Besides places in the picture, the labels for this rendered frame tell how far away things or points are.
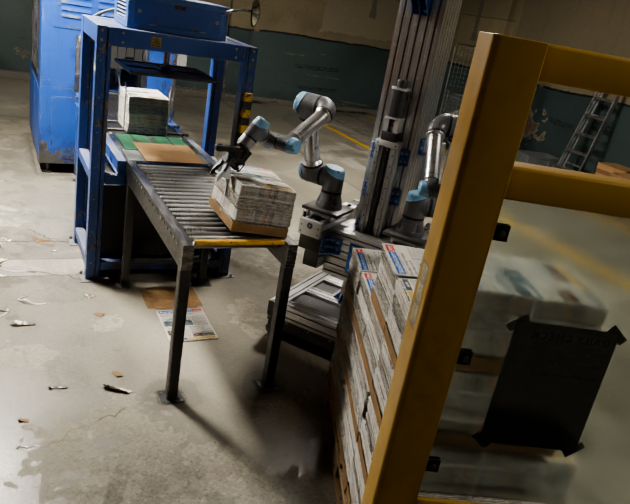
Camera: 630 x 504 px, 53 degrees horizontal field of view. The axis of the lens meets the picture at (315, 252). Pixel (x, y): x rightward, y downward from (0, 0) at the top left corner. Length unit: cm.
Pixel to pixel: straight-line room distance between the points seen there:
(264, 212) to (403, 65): 113
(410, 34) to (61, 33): 356
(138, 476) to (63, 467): 29
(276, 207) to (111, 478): 134
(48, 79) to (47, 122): 38
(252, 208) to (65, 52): 361
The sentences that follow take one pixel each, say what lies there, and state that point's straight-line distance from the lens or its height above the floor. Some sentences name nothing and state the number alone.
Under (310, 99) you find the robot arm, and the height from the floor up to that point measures 140.
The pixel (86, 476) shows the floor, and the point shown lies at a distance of 279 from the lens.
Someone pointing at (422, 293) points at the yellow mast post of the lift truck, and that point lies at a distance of 118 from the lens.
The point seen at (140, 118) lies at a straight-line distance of 476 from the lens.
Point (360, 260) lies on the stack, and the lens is 287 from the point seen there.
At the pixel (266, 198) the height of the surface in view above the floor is 99.
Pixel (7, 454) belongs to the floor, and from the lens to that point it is 292.
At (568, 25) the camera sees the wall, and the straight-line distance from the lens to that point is 1126.
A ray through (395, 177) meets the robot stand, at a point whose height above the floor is 106.
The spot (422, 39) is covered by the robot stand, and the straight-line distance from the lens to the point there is 348.
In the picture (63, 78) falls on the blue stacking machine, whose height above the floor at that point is 88.
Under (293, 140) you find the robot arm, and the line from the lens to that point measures 302.
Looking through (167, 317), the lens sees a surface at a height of 1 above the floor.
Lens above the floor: 184
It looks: 21 degrees down
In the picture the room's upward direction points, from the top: 10 degrees clockwise
